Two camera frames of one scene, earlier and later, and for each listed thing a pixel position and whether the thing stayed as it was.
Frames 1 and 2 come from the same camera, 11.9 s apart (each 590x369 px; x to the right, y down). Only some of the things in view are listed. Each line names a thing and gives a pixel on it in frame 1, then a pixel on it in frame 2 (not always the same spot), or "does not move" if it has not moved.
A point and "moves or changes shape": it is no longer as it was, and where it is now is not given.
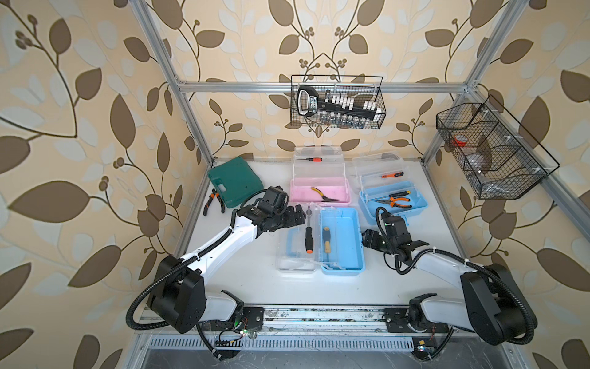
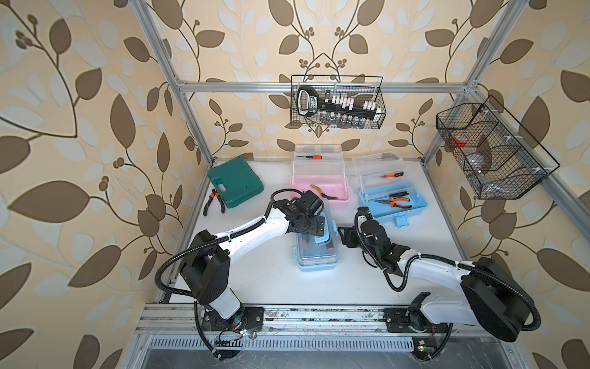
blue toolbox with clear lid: (329, 241) moves or changes shape
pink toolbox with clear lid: (319, 177) does not move
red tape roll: (459, 140) does not move
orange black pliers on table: (211, 197) does not move
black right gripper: (371, 236) → (349, 235)
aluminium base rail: (283, 320) does not move
